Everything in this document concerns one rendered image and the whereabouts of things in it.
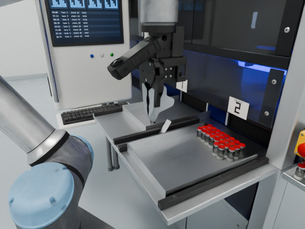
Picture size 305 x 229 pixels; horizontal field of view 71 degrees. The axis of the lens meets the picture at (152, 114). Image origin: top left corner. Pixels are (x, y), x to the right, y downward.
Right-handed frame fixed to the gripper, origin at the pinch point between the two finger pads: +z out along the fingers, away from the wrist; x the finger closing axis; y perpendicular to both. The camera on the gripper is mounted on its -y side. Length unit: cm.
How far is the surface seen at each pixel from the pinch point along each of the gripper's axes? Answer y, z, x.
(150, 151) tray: 7.6, 21.4, 15.5
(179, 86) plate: 37, 9, 44
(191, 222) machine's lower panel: 38, 83, 25
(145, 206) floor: 30, 110, 70
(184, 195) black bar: 5.7, 19.7, -8.1
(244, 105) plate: 38.3, 5.8, 5.1
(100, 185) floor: 5, 110, 107
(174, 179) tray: 7.8, 21.4, -0.3
